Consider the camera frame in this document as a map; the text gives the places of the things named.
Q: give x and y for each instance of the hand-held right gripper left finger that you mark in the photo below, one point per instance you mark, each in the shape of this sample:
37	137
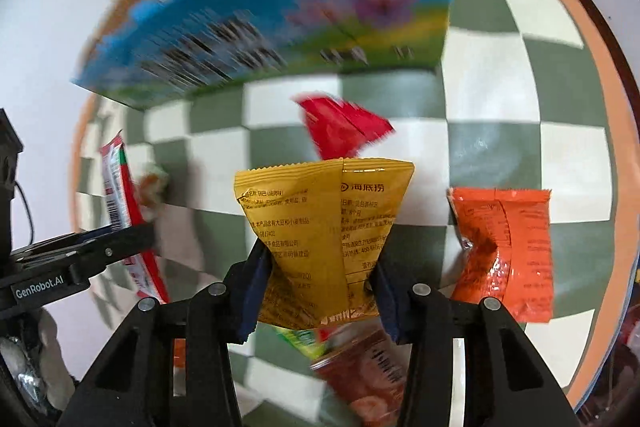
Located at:
250	292

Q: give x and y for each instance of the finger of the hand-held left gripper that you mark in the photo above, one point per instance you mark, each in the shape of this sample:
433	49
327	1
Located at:
120	247

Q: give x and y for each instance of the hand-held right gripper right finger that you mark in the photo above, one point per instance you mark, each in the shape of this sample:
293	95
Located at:
392	302

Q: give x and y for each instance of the red white snack packet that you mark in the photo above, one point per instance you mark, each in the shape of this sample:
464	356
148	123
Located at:
117	187

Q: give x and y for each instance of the braised egg packet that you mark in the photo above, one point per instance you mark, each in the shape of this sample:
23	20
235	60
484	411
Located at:
150	189

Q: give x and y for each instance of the yellow snack packet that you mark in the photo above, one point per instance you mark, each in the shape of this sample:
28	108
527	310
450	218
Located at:
320	232

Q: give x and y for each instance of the blue green milk carton box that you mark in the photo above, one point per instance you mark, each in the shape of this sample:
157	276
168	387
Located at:
280	7

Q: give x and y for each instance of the person's left hand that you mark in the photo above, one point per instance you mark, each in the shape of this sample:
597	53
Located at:
50	357

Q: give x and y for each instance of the green snack packet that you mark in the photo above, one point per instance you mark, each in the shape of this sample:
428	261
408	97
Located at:
300	339

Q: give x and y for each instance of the brown red snack packet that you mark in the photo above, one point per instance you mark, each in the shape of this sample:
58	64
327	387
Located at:
370	382

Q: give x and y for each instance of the orange snack packet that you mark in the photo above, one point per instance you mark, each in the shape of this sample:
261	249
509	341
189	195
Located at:
520	247

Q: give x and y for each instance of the green white checkered tablecloth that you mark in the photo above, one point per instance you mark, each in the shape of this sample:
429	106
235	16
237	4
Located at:
500	57

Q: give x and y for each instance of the dark wooden frame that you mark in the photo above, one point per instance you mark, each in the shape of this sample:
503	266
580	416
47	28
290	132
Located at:
590	2

